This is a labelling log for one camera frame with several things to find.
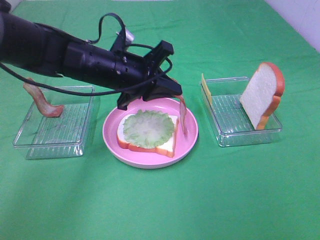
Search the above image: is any left clear plastic tray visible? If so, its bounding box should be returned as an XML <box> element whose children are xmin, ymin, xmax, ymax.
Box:
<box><xmin>13</xmin><ymin>85</ymin><xmax>96</xmax><ymax>160</ymax></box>

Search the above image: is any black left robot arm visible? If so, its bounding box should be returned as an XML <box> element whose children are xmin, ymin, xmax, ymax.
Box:
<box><xmin>0</xmin><ymin>0</ymin><xmax>183</xmax><ymax>110</ymax></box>

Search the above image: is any yellow cheese slice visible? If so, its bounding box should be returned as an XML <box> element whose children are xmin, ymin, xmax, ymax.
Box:
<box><xmin>201</xmin><ymin>73</ymin><xmax>213</xmax><ymax>106</ymax></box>

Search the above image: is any clear plastic tray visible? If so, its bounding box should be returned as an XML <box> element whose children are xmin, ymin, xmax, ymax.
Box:
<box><xmin>13</xmin><ymin>85</ymin><xmax>96</xmax><ymax>160</ymax></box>
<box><xmin>200</xmin><ymin>76</ymin><xmax>282</xmax><ymax>147</ymax></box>

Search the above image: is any green lettuce leaf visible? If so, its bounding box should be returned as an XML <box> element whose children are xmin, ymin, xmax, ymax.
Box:
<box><xmin>119</xmin><ymin>109</ymin><xmax>178</xmax><ymax>149</ymax></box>

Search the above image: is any bread slice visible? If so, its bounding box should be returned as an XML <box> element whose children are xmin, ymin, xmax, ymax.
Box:
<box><xmin>240</xmin><ymin>62</ymin><xmax>285</xmax><ymax>130</ymax></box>
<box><xmin>117</xmin><ymin>114</ymin><xmax>179</xmax><ymax>158</ymax></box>

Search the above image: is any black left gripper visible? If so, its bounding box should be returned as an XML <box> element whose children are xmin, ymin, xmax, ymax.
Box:
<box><xmin>63</xmin><ymin>40</ymin><xmax>182</xmax><ymax>110</ymax></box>

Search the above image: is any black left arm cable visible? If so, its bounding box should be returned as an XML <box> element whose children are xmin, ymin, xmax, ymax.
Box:
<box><xmin>0</xmin><ymin>12</ymin><xmax>174</xmax><ymax>97</ymax></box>

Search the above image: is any bacon strip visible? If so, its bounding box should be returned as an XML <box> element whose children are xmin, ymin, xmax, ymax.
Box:
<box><xmin>168</xmin><ymin>90</ymin><xmax>188</xmax><ymax>137</ymax></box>
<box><xmin>23</xmin><ymin>82</ymin><xmax>64</xmax><ymax>118</ymax></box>

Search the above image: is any right clear plastic tray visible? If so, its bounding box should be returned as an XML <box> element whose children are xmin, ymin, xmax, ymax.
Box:
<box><xmin>200</xmin><ymin>76</ymin><xmax>282</xmax><ymax>147</ymax></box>

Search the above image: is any pink round plate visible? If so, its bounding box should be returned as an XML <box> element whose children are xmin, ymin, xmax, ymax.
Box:
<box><xmin>102</xmin><ymin>98</ymin><xmax>199</xmax><ymax>169</ymax></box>

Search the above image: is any green tablecloth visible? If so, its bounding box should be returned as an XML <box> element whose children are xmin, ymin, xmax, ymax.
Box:
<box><xmin>0</xmin><ymin>0</ymin><xmax>320</xmax><ymax>240</ymax></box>

